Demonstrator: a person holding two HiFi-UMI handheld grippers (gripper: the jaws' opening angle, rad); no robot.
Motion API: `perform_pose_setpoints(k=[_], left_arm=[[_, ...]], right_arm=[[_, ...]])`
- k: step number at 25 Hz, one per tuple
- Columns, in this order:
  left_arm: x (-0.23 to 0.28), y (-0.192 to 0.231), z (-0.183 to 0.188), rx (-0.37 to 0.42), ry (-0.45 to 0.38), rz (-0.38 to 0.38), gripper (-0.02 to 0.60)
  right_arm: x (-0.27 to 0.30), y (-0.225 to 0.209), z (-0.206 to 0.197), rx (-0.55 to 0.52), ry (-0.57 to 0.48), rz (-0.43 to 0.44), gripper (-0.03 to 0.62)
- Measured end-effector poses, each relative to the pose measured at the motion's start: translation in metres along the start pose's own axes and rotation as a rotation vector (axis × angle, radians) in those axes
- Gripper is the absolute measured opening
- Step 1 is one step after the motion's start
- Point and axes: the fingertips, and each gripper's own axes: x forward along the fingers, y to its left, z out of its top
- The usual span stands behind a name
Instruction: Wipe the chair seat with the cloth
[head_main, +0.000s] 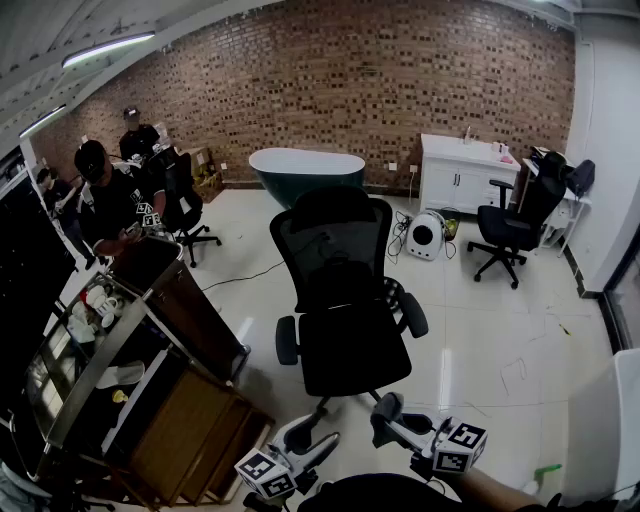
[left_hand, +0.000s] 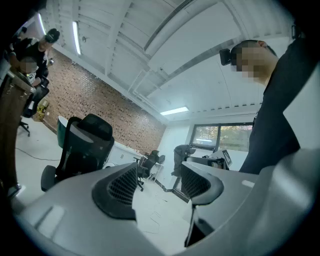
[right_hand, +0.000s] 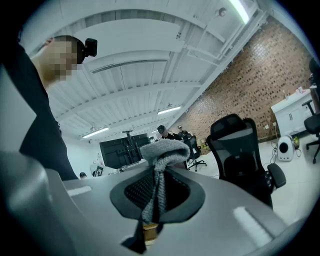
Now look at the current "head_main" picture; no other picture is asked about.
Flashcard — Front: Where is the white rounded furniture unit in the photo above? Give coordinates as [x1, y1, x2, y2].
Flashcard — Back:
[564, 349, 640, 512]

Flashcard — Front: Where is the black floor cable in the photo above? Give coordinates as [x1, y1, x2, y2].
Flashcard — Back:
[199, 258, 286, 294]

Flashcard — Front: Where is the green and white bathtub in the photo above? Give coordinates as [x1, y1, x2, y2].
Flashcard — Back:
[248, 147, 367, 211]

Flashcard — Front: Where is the wooden cabinet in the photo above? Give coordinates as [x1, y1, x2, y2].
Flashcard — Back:
[102, 369, 276, 507]

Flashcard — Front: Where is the black mesh office chair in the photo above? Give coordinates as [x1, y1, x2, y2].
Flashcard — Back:
[269, 185, 430, 427]

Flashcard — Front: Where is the white sink cabinet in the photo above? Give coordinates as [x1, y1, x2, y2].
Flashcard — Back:
[418, 132, 522, 216]

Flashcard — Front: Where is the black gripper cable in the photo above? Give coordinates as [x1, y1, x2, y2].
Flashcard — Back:
[409, 457, 447, 495]

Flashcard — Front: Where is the person's right forearm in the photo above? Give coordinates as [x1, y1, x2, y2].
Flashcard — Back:
[457, 467, 549, 512]

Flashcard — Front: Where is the black tall cabinet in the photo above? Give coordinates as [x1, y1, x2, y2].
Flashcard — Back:
[0, 167, 77, 381]

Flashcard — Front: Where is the small black waste bin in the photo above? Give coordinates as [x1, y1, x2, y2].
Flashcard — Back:
[440, 207, 462, 241]

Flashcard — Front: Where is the white desk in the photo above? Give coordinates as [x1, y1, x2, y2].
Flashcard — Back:
[522, 157, 592, 257]

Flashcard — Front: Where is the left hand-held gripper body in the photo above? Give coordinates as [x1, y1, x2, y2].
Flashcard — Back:
[233, 438, 322, 500]

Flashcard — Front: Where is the group of white cups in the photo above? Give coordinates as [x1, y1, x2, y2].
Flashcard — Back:
[67, 284, 122, 344]

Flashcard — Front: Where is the green spray bottle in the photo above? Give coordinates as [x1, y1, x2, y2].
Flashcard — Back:
[522, 463, 564, 496]

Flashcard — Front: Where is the black backpack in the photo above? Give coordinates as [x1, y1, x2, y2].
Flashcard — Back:
[564, 158, 596, 197]

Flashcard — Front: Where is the grey fabric bundle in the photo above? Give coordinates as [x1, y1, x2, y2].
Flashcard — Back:
[0, 462, 51, 512]

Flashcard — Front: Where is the cardboard box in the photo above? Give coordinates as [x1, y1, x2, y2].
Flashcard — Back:
[187, 146, 225, 204]

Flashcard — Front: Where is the white round pet carrier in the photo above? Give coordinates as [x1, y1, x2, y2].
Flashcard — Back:
[405, 210, 447, 262]

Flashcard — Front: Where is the long ceiling light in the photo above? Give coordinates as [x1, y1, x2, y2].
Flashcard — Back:
[62, 32, 156, 69]
[18, 103, 67, 139]

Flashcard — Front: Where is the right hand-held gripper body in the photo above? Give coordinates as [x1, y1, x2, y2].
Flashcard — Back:
[409, 415, 489, 475]

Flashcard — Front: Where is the steel and brown service cart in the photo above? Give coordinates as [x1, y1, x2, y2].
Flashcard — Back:
[9, 234, 251, 481]

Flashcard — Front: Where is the white slipper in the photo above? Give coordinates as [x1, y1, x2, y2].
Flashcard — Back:
[94, 360, 146, 390]

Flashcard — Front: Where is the person's black clothed body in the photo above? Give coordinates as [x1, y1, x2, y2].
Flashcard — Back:
[299, 472, 462, 512]

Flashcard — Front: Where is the tangle of black cables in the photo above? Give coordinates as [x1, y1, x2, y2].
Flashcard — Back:
[387, 209, 412, 266]

